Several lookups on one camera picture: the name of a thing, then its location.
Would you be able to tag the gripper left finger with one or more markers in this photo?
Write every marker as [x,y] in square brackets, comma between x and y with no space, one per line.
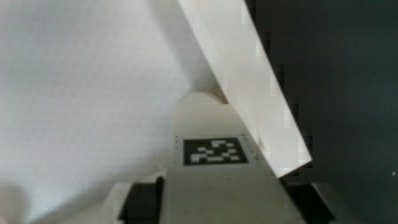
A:
[143,204]

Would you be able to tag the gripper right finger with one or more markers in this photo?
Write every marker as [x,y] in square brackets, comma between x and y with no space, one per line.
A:
[319,203]

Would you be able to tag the white desk leg with tag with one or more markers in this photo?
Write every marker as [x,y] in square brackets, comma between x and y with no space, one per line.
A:
[223,189]

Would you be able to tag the white desk top tray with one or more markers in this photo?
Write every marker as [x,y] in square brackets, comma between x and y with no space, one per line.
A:
[101,63]

